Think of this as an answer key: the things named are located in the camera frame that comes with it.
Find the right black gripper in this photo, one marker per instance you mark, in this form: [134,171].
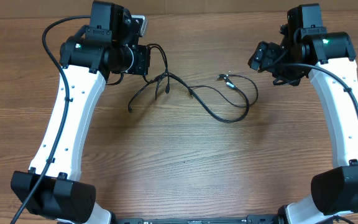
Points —
[261,61]

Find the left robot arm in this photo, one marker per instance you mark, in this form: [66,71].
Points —
[51,187]

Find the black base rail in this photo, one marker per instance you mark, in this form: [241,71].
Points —
[250,219]

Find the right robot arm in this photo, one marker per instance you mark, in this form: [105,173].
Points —
[328,60]

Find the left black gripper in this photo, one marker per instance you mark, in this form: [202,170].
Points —
[142,51]

